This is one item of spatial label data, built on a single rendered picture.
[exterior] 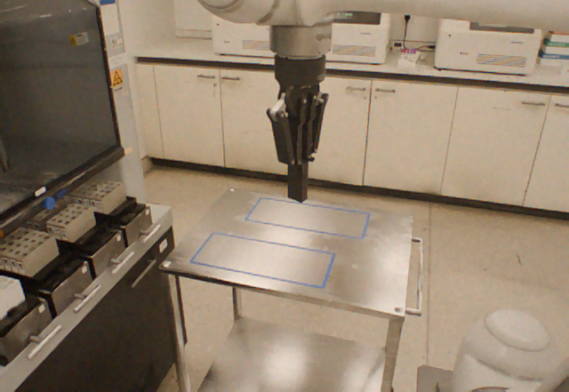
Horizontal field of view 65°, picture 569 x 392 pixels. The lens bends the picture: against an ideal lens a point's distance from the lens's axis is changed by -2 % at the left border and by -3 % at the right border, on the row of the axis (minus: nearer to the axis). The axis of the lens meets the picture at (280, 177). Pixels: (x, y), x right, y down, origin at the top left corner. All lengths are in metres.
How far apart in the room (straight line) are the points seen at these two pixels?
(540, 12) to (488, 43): 2.33
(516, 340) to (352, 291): 0.40
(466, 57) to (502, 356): 2.26
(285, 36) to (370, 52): 2.29
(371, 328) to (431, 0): 1.84
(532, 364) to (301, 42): 0.60
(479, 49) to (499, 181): 0.85
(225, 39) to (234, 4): 2.70
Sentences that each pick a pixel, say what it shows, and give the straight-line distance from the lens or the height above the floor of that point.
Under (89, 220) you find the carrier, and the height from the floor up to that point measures 0.85.
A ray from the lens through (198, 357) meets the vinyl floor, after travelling 2.07.
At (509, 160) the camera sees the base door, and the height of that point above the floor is 0.39.
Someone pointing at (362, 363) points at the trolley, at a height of 0.28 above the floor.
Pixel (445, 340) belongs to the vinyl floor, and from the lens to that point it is 2.23.
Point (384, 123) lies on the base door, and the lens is 3.00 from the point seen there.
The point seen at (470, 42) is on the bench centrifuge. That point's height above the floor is 1.08.
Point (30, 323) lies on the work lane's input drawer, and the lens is 1.19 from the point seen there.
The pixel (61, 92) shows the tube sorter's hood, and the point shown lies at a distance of 1.25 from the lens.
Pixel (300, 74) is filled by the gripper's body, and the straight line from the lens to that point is 0.65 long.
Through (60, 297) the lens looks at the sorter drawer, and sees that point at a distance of 1.24.
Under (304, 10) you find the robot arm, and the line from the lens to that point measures 0.47.
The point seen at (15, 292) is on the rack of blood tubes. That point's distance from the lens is 1.18.
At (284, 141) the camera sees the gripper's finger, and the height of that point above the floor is 1.27.
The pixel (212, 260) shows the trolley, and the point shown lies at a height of 0.82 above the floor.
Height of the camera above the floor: 1.52
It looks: 26 degrees down
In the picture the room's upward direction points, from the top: straight up
